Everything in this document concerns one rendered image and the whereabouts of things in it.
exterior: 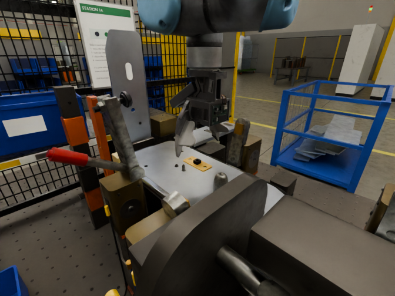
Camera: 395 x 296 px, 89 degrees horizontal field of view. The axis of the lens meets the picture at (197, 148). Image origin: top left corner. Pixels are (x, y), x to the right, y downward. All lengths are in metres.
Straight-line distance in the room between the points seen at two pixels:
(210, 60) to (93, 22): 0.61
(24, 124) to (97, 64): 0.37
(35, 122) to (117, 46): 0.31
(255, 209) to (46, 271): 0.72
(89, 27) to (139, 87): 0.34
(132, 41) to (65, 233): 0.69
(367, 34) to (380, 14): 6.33
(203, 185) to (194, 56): 0.28
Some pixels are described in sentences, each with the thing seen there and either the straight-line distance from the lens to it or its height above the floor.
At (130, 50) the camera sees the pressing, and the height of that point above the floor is 1.29.
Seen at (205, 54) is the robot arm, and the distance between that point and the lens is 0.44.
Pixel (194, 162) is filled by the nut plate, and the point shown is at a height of 1.01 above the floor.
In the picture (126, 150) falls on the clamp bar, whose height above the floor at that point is 1.12.
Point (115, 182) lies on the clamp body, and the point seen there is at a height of 1.05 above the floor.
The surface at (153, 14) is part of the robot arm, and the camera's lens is 0.35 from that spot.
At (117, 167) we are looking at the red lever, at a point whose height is 1.08.
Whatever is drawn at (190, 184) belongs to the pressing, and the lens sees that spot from 0.49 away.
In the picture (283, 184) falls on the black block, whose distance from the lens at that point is 0.54.
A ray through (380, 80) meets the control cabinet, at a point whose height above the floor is 0.55.
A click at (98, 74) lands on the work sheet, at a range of 0.95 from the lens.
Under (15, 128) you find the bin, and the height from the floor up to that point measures 1.10.
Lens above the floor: 1.28
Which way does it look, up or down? 25 degrees down
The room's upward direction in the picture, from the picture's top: straight up
